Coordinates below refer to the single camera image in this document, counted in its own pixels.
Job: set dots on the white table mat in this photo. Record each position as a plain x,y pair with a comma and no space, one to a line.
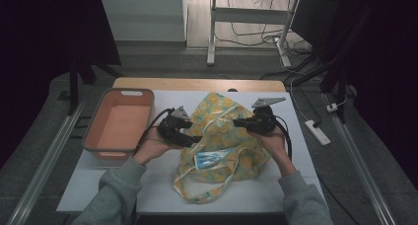
164,192

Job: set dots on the toothpaste tube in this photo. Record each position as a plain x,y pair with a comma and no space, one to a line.
208,159

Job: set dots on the aluminium rail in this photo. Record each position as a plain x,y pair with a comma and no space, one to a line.
46,162
361,165

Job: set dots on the yellow floral tote bag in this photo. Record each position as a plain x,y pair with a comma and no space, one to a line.
226,133

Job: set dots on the black tripod stand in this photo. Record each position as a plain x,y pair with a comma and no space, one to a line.
74,83
335,77

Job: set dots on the dark round table grommet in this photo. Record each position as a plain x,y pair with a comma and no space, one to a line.
232,90

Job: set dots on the white power strip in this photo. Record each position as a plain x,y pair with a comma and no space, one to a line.
317,132

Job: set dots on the white desk frame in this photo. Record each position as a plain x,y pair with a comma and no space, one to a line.
246,16

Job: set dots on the white cabinet panel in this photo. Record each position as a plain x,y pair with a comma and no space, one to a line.
141,16

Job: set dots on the dark curtain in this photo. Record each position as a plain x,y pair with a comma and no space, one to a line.
387,70
36,54

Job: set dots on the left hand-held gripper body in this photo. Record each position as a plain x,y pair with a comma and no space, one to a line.
171,128

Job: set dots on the wooden table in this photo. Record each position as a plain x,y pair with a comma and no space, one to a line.
157,83

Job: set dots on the person's left hand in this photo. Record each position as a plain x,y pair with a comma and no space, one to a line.
154,146

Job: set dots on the orange basket with grey rim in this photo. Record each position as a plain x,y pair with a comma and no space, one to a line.
118,126

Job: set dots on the person's right hand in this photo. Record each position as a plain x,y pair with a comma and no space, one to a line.
276,146

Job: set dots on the small white plug adapter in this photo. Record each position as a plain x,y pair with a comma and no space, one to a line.
332,107

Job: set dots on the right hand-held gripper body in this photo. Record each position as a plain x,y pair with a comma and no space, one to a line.
261,119

